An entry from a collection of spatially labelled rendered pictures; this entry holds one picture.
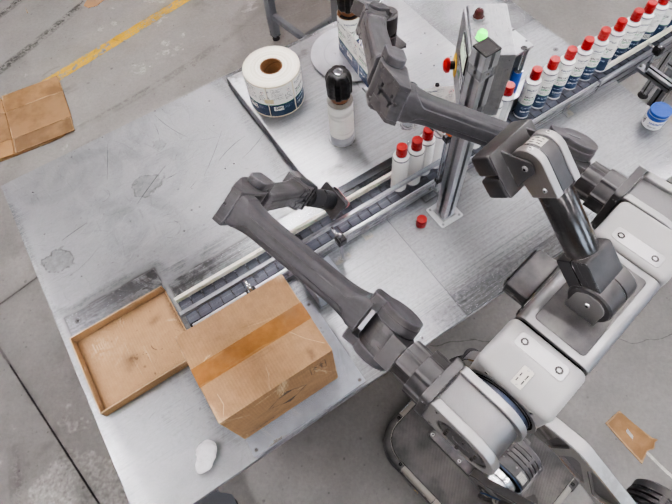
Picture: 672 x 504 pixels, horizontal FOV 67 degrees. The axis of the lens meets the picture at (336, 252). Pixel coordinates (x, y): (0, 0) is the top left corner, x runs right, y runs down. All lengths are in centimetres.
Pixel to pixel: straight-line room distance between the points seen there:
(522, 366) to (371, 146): 115
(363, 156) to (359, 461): 125
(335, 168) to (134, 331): 82
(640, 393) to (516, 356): 182
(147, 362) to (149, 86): 224
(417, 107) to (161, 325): 104
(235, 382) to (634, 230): 86
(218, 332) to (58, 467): 149
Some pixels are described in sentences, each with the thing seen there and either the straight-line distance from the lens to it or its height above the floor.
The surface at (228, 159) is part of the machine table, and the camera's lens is 189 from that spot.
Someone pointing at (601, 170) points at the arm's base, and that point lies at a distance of 107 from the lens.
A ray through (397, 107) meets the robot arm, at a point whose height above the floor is 157.
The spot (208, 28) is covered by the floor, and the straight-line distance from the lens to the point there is 379.
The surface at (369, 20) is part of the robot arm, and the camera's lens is 130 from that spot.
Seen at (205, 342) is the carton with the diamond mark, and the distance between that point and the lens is 126.
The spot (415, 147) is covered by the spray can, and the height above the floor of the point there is 107.
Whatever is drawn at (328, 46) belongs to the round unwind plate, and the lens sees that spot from 212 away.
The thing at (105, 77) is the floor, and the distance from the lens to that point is 371.
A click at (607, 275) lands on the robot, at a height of 161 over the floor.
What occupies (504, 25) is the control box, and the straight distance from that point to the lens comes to 130.
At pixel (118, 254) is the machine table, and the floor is 83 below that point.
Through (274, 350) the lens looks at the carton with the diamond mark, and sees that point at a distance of 122.
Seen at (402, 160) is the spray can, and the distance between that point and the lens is 155.
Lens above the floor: 227
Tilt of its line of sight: 63 degrees down
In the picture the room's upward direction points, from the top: 7 degrees counter-clockwise
